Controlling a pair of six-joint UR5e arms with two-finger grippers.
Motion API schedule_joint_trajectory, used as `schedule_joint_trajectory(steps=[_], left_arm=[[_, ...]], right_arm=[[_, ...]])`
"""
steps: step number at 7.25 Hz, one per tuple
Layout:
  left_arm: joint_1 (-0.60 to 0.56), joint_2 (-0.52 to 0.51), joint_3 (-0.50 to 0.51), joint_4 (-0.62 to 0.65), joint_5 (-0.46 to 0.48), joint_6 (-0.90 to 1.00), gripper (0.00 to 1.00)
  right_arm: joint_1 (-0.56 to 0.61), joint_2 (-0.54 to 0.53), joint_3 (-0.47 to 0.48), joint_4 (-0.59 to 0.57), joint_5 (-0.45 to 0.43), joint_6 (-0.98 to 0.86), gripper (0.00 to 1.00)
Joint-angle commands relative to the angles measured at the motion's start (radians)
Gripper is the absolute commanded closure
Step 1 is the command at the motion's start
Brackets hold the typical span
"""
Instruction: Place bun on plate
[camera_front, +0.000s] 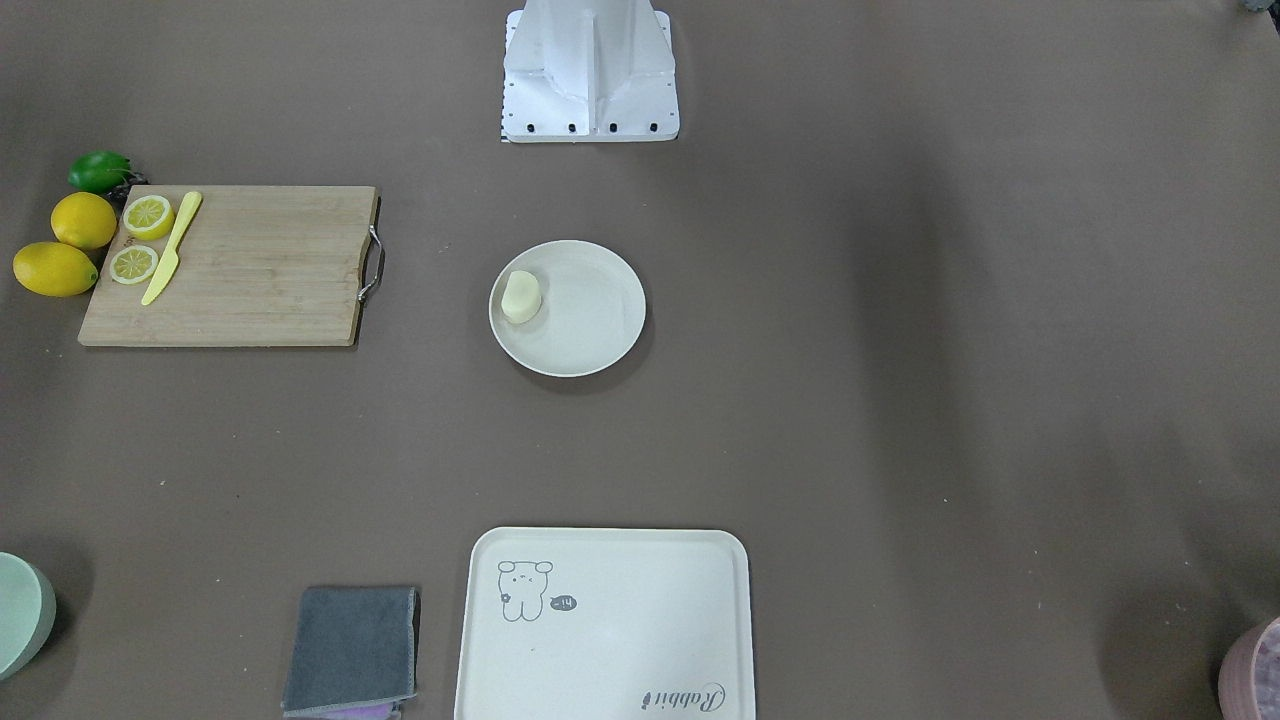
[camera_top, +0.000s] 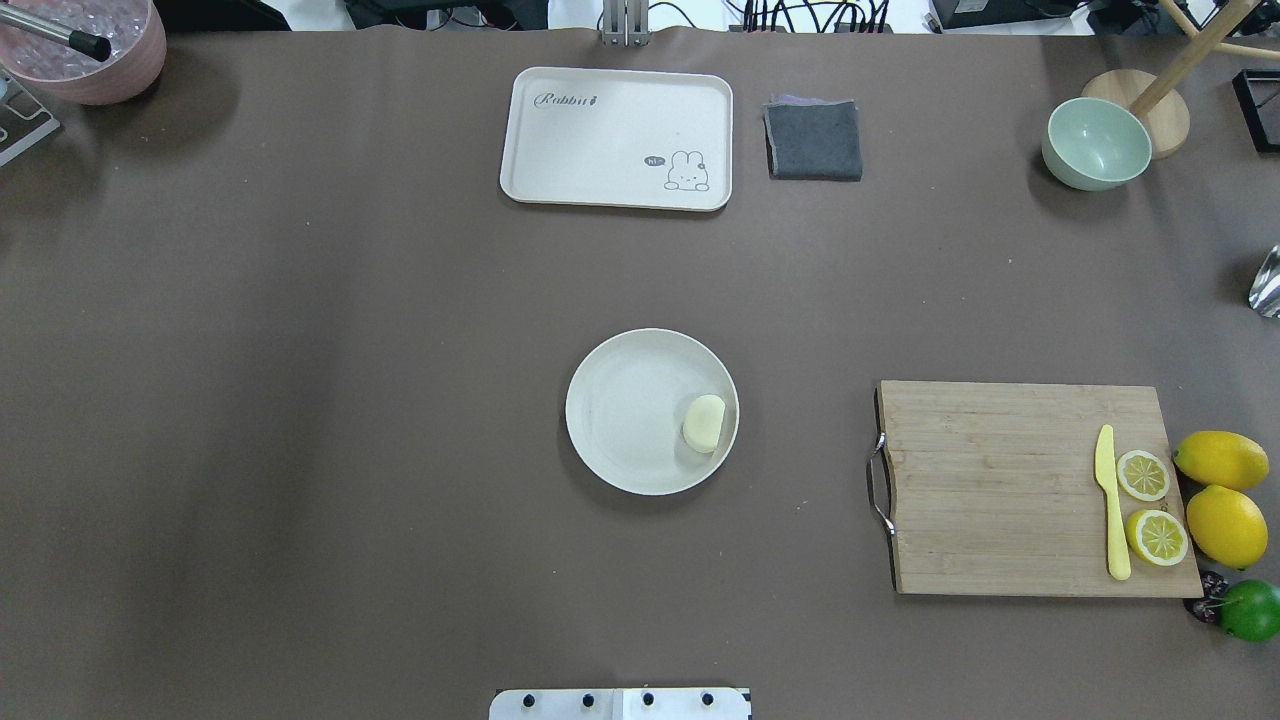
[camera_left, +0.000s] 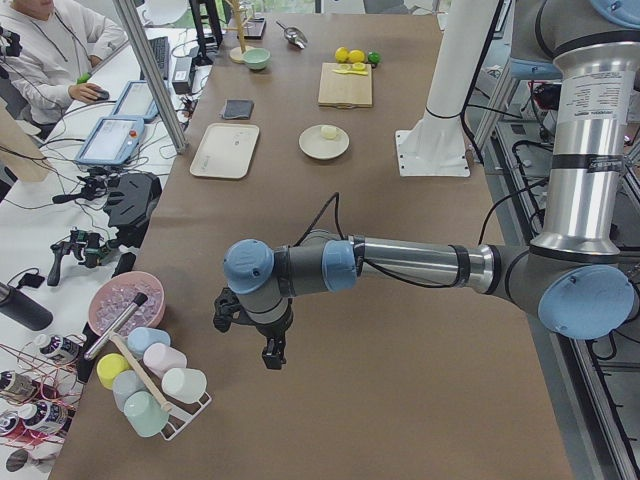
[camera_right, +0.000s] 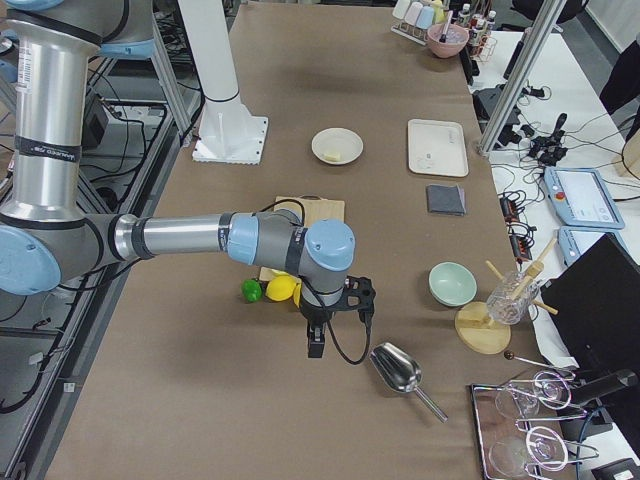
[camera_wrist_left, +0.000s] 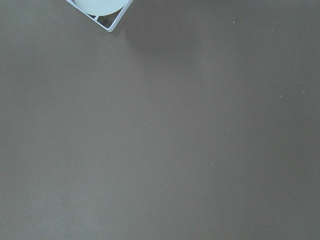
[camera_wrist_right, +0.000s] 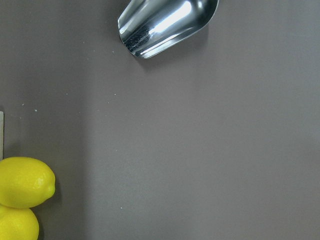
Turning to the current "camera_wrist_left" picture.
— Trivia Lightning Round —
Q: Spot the white wire cup rack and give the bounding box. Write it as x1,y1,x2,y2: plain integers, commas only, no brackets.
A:
67,0,133,33

